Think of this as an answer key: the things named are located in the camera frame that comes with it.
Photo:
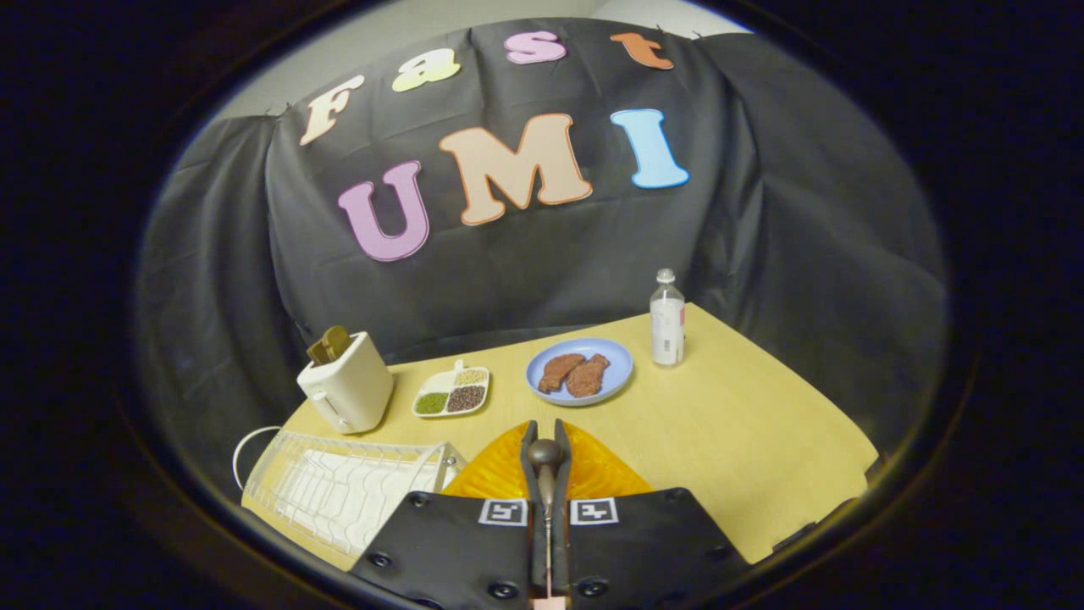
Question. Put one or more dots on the metal spoon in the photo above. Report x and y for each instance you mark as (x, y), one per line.
(545, 453)

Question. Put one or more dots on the yellow beans pile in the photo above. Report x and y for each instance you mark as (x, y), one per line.
(471, 376)

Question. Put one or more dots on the white sectioned dish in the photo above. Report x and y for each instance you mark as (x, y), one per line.
(450, 385)

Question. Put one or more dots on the brown toast slice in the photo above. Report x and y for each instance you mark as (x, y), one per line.
(332, 343)

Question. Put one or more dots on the dark red beans pile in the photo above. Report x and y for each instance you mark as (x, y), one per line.
(466, 398)

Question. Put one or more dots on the brown meat piece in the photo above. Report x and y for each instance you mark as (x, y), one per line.
(557, 371)
(589, 379)

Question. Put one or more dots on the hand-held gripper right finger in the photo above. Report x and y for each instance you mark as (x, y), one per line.
(562, 551)

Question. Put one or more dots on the clear plastic bottle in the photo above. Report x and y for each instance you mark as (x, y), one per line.
(667, 326)

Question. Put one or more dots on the white toaster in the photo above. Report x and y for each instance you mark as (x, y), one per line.
(356, 390)

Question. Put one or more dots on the green beans pile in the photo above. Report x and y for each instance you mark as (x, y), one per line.
(431, 403)

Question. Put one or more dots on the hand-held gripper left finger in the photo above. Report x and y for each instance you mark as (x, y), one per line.
(532, 551)

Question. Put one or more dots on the blue plate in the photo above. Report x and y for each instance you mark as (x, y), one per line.
(618, 364)

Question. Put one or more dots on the white dish rack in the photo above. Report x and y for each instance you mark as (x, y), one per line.
(339, 491)

